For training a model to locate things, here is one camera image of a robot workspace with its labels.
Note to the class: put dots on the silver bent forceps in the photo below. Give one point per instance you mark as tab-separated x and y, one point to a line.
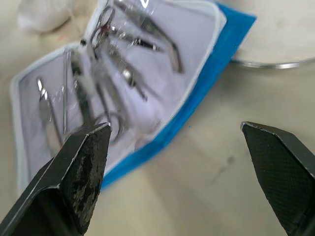
172	49

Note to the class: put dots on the blue surgical instrument pack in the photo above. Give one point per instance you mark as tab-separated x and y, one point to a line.
197	49

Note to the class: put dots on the round metal tray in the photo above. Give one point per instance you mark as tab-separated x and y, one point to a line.
275	39

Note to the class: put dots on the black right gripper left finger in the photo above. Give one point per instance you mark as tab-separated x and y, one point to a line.
73	177

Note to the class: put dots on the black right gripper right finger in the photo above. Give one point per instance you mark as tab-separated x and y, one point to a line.
280	167

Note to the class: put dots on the silver knurled probe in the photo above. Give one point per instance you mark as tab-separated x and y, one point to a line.
128	75

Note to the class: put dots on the white crumpled cloth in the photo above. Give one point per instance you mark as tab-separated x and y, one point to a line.
44	17

